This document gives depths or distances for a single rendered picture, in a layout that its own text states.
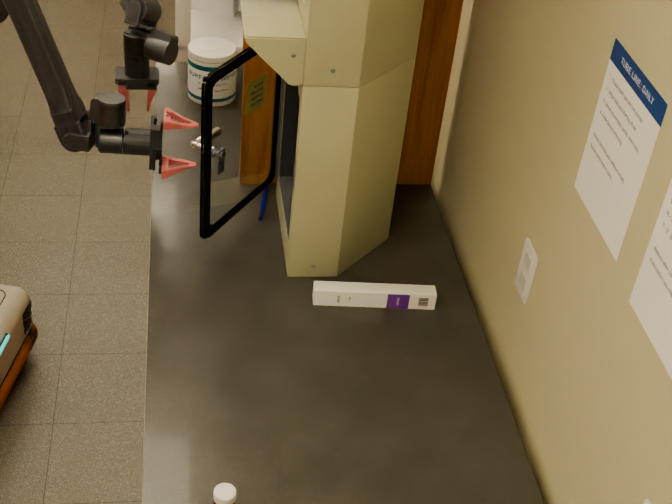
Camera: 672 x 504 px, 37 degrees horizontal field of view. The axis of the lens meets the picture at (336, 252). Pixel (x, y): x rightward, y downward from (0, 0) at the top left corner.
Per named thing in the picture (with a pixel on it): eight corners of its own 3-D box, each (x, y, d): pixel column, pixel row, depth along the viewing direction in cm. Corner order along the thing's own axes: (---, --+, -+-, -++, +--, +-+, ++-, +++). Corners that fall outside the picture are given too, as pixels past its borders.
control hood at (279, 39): (288, 15, 220) (291, -30, 214) (303, 87, 195) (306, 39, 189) (234, 13, 218) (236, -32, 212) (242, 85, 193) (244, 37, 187)
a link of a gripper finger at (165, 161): (197, 152, 215) (152, 150, 213) (195, 181, 219) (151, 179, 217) (197, 137, 220) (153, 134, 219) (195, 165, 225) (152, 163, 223)
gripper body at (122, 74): (159, 87, 238) (158, 58, 234) (114, 86, 237) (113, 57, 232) (159, 74, 244) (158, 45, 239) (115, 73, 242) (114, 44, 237)
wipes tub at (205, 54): (233, 84, 291) (235, 36, 282) (235, 107, 280) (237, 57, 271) (187, 83, 289) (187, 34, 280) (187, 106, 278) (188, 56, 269)
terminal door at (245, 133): (274, 180, 244) (284, 26, 220) (202, 242, 222) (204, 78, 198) (271, 179, 244) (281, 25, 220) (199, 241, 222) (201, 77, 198)
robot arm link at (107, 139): (96, 144, 218) (94, 157, 213) (96, 115, 214) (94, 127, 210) (129, 146, 219) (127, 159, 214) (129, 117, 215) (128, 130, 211)
